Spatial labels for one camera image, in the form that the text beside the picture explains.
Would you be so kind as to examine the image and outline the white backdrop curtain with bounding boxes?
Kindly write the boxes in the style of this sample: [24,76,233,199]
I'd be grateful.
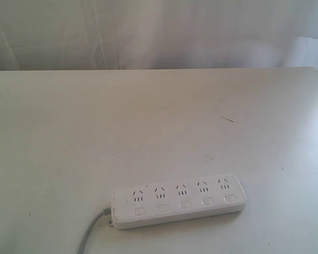
[0,1,318,71]

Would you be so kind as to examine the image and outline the white five-outlet power strip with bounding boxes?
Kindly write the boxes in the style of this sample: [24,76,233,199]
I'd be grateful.
[111,174,247,230]

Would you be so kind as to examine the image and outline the gray cable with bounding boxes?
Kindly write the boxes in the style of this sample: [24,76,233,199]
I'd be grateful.
[75,207,112,254]

